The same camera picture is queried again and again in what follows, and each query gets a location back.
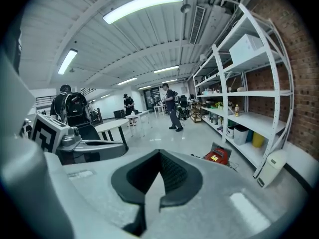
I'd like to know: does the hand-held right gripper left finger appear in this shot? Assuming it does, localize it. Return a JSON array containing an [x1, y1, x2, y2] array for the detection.
[[46, 149, 160, 239]]

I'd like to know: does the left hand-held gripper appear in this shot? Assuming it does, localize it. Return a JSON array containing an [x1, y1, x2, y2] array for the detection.
[[31, 113, 129, 166]]

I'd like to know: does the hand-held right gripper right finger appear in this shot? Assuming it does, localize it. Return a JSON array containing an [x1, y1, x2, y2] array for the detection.
[[146, 149, 295, 239]]

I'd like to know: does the round white table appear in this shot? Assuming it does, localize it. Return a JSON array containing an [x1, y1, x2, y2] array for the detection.
[[94, 119, 129, 144]]

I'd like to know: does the rectangular white table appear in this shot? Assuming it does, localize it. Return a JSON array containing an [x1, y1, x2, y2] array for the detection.
[[126, 110, 151, 137], [153, 105, 167, 118]]

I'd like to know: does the black backpack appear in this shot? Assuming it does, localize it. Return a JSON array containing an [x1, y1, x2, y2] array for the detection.
[[65, 92, 85, 121]]

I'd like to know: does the white pedal bin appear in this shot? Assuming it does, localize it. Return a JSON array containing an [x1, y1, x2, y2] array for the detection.
[[257, 150, 289, 189]]

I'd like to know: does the white bin with black lid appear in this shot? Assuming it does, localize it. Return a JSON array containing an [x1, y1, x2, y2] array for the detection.
[[233, 124, 250, 146]]

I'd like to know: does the black stair railing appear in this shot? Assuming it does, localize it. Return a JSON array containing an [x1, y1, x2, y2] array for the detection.
[[36, 87, 97, 110]]

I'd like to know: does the pile of equipment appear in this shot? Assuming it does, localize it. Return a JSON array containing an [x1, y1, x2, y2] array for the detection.
[[176, 107, 188, 120]]

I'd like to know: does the yellow bucket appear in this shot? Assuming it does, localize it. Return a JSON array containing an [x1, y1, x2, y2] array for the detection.
[[252, 132, 266, 148]]

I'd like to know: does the wooden cart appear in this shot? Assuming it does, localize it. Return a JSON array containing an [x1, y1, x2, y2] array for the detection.
[[190, 102, 203, 123]]

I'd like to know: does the white metal shelving unit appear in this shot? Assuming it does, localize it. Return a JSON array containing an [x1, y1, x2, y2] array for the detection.
[[192, 51, 229, 144], [211, 3, 295, 179]]

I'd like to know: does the ceiling air vent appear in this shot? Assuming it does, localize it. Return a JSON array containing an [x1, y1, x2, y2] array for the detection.
[[189, 5, 206, 45]]

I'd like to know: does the white box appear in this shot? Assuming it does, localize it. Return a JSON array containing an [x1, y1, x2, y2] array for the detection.
[[228, 33, 265, 65]]

